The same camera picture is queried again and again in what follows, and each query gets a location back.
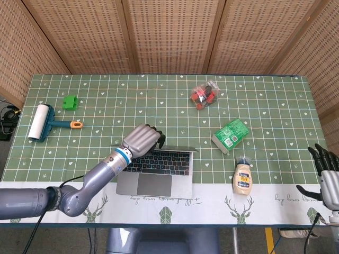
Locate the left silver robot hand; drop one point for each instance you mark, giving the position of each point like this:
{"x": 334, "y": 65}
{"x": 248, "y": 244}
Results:
{"x": 140, "y": 140}

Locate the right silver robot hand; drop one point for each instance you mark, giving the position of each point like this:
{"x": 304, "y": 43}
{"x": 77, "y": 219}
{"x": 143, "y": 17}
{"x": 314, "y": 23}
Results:
{"x": 329, "y": 185}

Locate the silver laptop with black keyboard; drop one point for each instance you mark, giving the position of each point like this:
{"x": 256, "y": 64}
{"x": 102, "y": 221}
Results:
{"x": 153, "y": 185}

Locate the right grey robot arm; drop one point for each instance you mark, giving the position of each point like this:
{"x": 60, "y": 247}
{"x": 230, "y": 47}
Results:
{"x": 334, "y": 218}

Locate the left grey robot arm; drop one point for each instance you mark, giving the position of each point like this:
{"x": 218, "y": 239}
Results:
{"x": 92, "y": 176}

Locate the green checked tablecloth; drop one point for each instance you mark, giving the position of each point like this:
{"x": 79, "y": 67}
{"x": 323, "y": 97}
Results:
{"x": 159, "y": 105}

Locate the white sneaker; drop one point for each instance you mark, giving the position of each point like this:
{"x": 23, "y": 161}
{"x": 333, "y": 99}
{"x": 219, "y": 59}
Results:
{"x": 296, "y": 232}

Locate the clear bag of red-black parts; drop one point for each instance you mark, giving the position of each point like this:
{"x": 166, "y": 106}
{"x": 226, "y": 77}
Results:
{"x": 204, "y": 95}

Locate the green plastic block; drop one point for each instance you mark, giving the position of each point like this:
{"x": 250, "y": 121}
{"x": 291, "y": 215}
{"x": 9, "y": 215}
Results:
{"x": 69, "y": 103}

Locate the mayonnaise squeeze bottle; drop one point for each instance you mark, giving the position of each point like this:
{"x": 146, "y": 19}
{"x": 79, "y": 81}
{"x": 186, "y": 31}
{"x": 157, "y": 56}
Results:
{"x": 242, "y": 182}

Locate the grey robot torso base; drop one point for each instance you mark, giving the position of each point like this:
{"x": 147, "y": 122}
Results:
{"x": 159, "y": 240}

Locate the metal table leg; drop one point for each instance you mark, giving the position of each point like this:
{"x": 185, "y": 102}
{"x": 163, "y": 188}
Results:
{"x": 235, "y": 240}

